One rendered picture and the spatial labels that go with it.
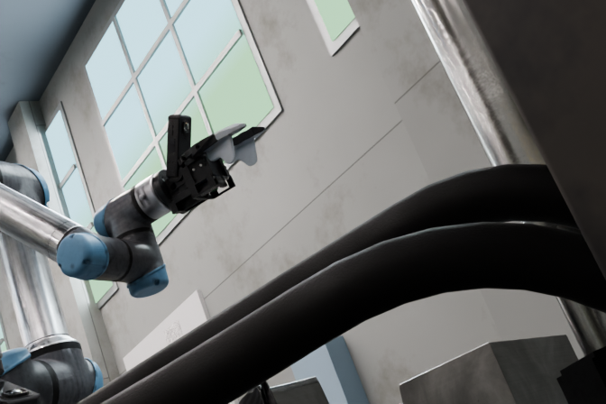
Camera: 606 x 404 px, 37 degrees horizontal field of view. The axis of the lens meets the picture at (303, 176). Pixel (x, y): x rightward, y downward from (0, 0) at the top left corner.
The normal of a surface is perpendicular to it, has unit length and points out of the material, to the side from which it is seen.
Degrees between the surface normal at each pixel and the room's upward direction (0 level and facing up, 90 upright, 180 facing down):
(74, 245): 90
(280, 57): 90
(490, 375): 90
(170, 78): 90
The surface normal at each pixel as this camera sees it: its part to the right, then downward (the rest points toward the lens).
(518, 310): -0.78, 0.07
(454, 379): -0.55, -0.11
